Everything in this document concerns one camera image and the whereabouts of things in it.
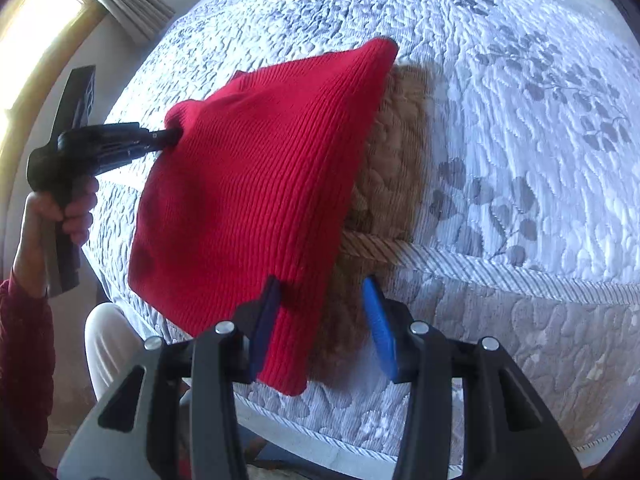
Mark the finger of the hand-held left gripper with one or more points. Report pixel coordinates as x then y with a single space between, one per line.
159 139

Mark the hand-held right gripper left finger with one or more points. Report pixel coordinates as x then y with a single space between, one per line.
265 330

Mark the window with wooden frame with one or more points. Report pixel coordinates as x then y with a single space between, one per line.
35 35

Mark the person's left hand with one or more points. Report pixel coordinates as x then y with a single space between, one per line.
82 205

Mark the person's leg in white pants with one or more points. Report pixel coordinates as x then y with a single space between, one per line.
110 345

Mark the white quilted bedspread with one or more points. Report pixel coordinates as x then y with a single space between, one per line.
500 160

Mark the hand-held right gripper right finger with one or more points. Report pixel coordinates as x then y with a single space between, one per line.
382 330

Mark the red knit sweater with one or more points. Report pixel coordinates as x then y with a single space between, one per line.
250 185

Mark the beige curtain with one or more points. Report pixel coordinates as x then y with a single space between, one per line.
130 0

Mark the person's left forearm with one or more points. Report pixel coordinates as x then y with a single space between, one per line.
25 350

